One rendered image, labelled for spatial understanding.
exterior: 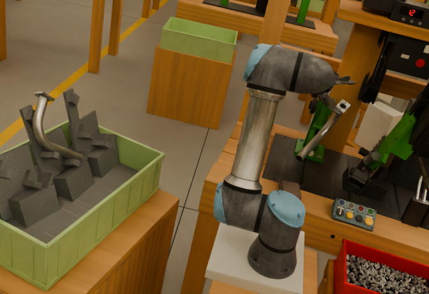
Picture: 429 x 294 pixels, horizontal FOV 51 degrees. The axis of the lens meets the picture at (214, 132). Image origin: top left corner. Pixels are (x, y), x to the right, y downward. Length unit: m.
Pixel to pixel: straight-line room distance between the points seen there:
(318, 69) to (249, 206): 0.43
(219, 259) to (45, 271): 0.50
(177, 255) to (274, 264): 1.36
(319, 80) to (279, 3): 0.82
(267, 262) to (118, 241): 0.50
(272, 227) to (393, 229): 0.64
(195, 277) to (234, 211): 0.76
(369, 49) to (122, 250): 1.30
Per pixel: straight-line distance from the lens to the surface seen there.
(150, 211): 1.68
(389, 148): 1.83
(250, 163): 1.29
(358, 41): 2.06
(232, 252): 1.45
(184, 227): 2.86
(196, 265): 1.98
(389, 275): 1.62
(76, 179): 1.61
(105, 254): 1.51
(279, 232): 1.31
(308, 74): 1.25
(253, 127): 1.27
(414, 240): 1.82
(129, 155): 1.78
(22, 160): 1.54
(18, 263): 1.42
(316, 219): 1.72
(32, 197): 1.51
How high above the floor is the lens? 1.85
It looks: 28 degrees down
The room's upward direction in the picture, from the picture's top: 13 degrees clockwise
